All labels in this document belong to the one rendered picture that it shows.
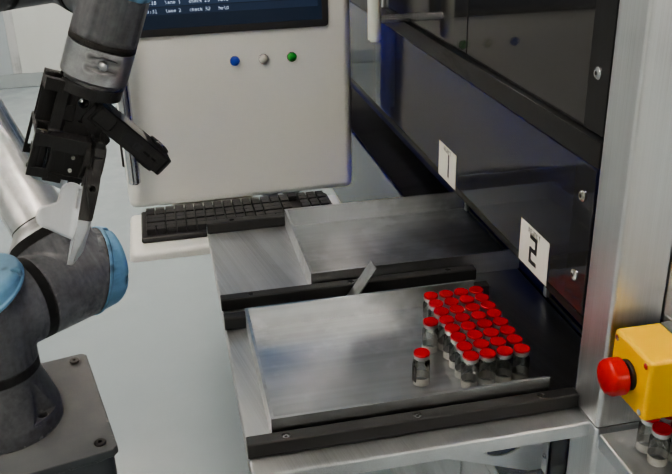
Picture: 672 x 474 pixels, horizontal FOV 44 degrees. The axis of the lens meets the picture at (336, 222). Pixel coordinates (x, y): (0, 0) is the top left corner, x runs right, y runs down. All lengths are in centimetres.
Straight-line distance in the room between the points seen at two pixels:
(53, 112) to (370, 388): 50
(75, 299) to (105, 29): 41
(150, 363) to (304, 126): 123
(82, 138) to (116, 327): 208
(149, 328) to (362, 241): 165
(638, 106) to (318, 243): 72
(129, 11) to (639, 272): 61
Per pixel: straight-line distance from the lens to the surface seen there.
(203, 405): 258
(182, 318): 303
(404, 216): 154
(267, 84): 179
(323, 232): 148
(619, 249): 92
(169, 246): 166
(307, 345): 116
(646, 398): 92
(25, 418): 120
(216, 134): 181
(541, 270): 110
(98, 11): 94
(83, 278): 119
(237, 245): 146
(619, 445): 103
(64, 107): 98
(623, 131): 89
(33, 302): 115
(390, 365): 111
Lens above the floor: 150
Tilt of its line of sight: 24 degrees down
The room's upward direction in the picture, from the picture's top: 1 degrees counter-clockwise
